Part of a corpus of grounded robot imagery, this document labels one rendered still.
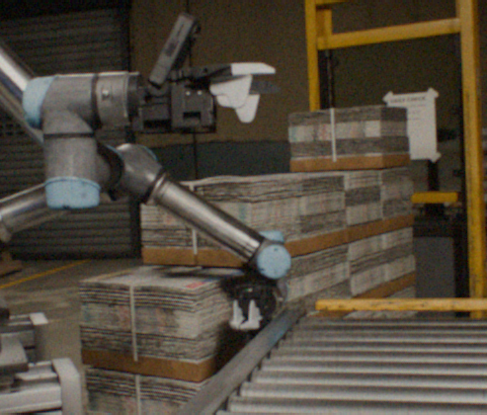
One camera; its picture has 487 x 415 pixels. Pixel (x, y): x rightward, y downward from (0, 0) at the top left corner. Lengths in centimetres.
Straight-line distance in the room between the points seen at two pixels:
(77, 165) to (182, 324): 84
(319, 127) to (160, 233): 95
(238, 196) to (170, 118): 101
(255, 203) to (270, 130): 695
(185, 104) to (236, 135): 804
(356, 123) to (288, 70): 616
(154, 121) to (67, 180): 15
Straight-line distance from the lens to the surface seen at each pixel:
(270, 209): 216
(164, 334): 193
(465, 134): 330
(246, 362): 127
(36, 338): 186
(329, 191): 247
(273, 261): 176
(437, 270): 354
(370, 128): 287
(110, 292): 203
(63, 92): 113
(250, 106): 116
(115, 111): 111
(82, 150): 113
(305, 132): 298
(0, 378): 136
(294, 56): 903
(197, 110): 108
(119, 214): 958
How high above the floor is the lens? 112
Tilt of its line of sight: 3 degrees down
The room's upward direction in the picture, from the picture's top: 3 degrees counter-clockwise
